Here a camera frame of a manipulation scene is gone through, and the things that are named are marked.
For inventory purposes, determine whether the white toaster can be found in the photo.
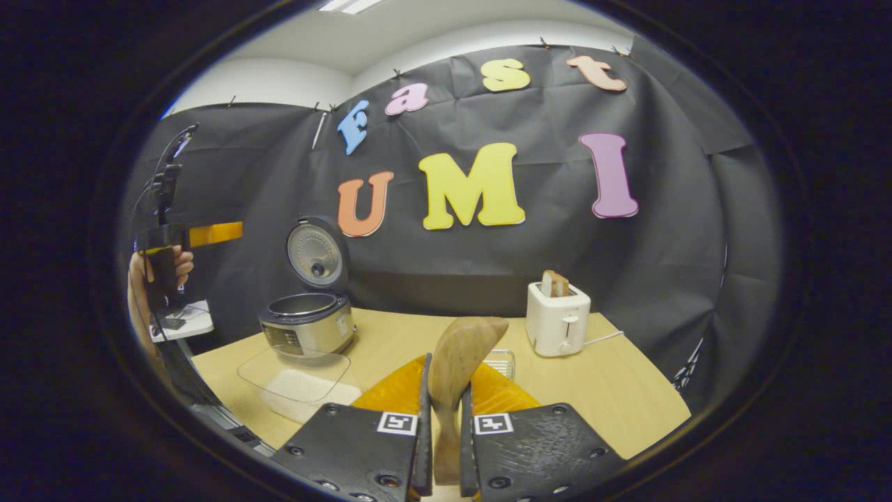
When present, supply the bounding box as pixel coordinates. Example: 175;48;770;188
525;281;592;358

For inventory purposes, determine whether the wooden spoon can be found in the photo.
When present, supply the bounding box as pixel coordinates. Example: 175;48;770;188
427;317;510;487

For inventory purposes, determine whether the ceiling light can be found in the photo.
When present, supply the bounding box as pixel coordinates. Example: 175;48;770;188
319;0;384;15

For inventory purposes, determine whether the metal wire chopstick holder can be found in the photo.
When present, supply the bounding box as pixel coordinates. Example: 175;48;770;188
481;349;516;381

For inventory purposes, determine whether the grey rice cooker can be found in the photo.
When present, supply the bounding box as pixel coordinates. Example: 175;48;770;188
258;215;357;358

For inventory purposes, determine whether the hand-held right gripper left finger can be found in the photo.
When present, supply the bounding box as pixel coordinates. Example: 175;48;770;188
270;352;434;502

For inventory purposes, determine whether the white side table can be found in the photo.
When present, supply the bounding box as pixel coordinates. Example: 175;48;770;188
148;300;215;343

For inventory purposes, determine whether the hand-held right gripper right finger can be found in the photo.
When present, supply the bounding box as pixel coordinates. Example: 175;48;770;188
459;361;628;502

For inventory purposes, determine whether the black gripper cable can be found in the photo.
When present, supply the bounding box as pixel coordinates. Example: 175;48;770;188
143;124;199;210

